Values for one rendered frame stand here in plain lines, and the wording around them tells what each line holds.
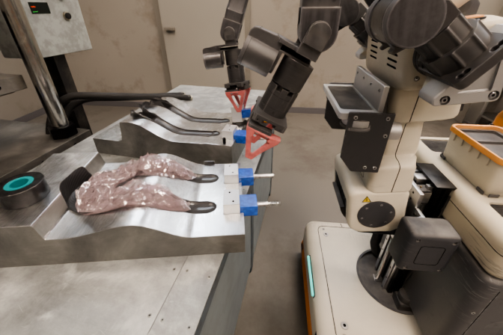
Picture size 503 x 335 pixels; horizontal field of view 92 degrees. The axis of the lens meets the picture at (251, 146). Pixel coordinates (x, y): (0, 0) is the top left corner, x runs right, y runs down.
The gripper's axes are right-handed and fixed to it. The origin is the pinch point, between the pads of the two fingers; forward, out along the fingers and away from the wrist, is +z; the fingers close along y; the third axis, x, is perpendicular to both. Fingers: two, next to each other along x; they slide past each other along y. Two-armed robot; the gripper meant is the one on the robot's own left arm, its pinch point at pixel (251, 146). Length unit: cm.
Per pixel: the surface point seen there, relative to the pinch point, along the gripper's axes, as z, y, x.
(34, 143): 57, -31, -71
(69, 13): 16, -70, -89
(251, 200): 11.1, 2.6, 5.7
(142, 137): 26.0, -22.0, -29.0
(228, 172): 12.8, -5.8, -1.0
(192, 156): 23.1, -19.7, -11.8
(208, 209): 17.1, 4.3, -2.3
